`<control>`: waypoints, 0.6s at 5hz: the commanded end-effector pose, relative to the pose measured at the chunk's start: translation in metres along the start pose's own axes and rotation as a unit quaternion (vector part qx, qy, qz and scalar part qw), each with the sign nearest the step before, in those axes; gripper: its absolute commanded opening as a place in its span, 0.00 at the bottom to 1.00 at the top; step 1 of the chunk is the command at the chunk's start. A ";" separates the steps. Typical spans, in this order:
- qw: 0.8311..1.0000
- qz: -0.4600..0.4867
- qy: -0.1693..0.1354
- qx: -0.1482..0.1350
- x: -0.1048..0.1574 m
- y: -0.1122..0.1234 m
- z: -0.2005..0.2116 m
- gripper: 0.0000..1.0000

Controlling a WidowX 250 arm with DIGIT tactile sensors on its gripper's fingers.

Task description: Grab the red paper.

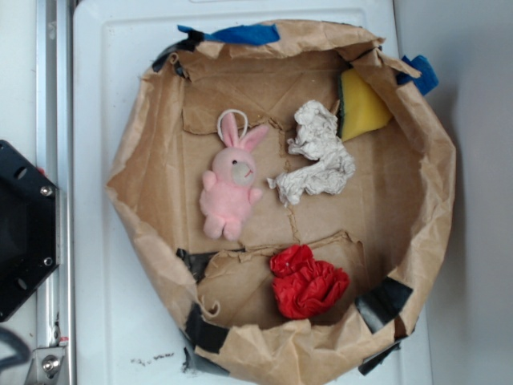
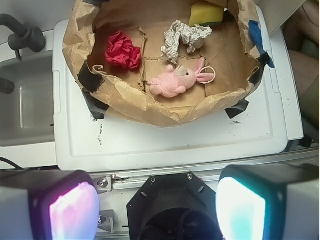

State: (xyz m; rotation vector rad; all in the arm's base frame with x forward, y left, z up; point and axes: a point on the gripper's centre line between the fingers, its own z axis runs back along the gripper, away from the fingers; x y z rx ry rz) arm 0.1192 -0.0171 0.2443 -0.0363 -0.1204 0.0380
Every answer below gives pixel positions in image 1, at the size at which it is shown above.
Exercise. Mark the blue tape right edge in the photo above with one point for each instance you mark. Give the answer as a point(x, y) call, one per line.
point(427, 81)

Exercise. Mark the pink plush bunny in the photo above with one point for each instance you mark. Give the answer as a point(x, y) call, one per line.
point(228, 193)

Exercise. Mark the yellow green sponge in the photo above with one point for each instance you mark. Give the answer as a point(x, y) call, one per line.
point(362, 110)

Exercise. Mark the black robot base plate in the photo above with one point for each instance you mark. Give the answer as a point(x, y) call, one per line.
point(28, 229)

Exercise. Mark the metal corner bracket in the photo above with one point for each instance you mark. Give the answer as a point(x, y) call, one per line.
point(45, 366)

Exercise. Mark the crumpled white paper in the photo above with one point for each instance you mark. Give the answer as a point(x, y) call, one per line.
point(316, 140)

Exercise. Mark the blue tape edge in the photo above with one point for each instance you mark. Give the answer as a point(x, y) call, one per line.
point(427, 81)
point(255, 35)

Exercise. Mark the blue tape top edge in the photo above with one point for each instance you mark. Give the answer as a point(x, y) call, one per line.
point(255, 35)

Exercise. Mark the aluminium extrusion rail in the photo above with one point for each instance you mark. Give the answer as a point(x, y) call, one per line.
point(55, 305)

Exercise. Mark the brown paper bag bin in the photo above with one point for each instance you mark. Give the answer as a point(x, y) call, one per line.
point(387, 229)

